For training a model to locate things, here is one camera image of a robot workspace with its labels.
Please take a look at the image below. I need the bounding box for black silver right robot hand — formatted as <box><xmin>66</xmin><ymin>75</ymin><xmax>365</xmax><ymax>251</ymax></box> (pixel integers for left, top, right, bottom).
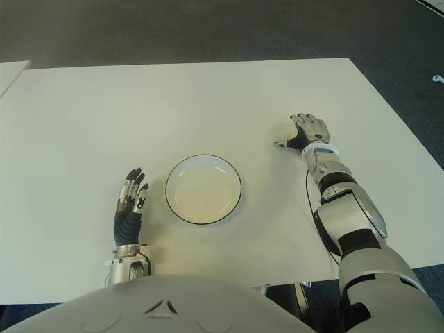
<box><xmin>273</xmin><ymin>112</ymin><xmax>330</xmax><ymax>151</ymax></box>

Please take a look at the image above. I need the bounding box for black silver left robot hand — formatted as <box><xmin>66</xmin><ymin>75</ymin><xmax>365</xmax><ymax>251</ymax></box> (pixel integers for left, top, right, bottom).
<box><xmin>113</xmin><ymin>167</ymin><xmax>150</xmax><ymax>247</ymax></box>

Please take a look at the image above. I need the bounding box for white plate with black rim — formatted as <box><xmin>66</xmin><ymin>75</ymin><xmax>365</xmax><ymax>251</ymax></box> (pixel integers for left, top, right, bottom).
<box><xmin>164</xmin><ymin>153</ymin><xmax>243</xmax><ymax>225</ymax></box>

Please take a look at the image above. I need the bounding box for grey robot torso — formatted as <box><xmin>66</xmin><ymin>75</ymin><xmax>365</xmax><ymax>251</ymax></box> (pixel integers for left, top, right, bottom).
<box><xmin>0</xmin><ymin>273</ymin><xmax>348</xmax><ymax>333</ymax></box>

